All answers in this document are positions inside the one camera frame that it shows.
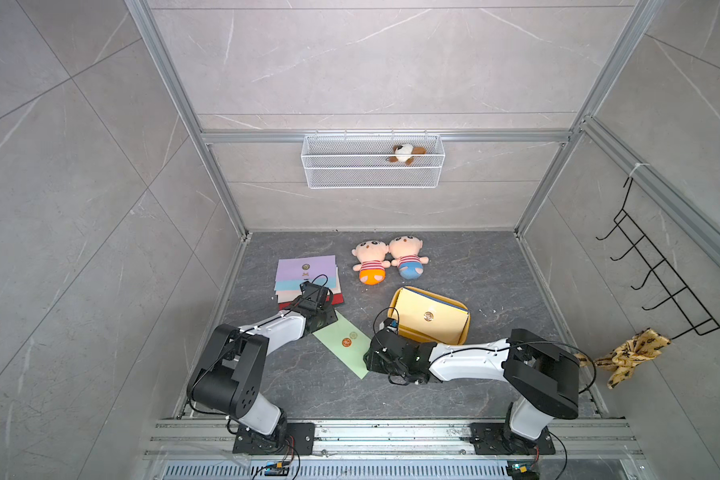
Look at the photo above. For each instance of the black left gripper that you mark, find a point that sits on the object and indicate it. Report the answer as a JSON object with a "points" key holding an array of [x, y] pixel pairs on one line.
{"points": [[330, 311]]}

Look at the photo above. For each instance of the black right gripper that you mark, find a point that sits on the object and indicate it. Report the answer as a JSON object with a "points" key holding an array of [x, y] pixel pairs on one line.
{"points": [[371, 361]]}

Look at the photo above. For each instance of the light green envelope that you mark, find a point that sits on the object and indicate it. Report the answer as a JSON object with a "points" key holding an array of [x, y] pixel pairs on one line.
{"points": [[347, 342]]}

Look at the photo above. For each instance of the yellow plastic storage box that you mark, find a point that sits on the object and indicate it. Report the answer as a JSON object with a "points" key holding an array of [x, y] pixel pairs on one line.
{"points": [[393, 306]]}

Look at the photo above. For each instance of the tan kraft envelope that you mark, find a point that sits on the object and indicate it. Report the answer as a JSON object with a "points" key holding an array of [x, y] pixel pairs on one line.
{"points": [[429, 315]]}

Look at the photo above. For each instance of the navy blue envelope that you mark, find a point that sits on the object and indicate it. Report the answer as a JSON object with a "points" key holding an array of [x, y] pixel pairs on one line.
{"points": [[444, 300]]}

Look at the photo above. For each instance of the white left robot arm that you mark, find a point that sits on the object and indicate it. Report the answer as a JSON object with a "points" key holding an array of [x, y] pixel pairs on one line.
{"points": [[228, 376]]}

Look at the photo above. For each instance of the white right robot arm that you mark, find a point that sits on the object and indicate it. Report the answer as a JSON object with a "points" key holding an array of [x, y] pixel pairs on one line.
{"points": [[545, 373]]}

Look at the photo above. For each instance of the red envelope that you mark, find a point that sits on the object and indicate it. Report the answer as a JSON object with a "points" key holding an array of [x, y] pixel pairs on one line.
{"points": [[337, 299]]}

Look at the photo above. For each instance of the pink envelope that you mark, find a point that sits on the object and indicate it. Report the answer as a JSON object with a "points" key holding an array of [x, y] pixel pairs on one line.
{"points": [[290, 294]]}

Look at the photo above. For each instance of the light blue envelope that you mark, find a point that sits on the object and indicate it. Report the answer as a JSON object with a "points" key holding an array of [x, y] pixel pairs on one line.
{"points": [[288, 284]]}

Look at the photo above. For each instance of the cream white envelope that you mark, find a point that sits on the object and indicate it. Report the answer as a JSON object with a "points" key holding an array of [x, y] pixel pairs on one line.
{"points": [[287, 296]]}

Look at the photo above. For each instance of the purple envelope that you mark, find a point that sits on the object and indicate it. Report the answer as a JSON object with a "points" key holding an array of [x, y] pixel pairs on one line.
{"points": [[305, 268]]}

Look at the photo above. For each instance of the plush doll blue pants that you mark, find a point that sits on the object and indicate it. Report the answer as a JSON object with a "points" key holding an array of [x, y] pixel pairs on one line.
{"points": [[405, 252]]}

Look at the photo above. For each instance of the small brown white plush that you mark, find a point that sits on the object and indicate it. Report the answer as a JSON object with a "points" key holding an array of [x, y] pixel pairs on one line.
{"points": [[406, 154]]}

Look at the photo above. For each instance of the yellow patterned cloth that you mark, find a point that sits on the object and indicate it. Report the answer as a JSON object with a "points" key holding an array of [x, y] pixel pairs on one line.
{"points": [[623, 360]]}

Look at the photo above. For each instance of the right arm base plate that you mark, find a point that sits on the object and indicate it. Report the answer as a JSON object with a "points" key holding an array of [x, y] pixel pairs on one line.
{"points": [[492, 438]]}

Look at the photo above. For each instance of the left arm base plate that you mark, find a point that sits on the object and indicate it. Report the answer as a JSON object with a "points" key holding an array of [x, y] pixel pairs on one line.
{"points": [[276, 437]]}

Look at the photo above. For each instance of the white wire mesh basket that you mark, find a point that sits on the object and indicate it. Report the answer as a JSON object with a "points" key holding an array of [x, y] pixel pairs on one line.
{"points": [[345, 161]]}

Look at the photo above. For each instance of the metal mounting rail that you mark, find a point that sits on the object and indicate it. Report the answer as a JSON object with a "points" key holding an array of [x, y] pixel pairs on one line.
{"points": [[597, 439]]}

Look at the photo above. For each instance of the black wire hook rack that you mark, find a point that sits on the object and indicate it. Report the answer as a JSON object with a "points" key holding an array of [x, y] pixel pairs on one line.
{"points": [[695, 317]]}

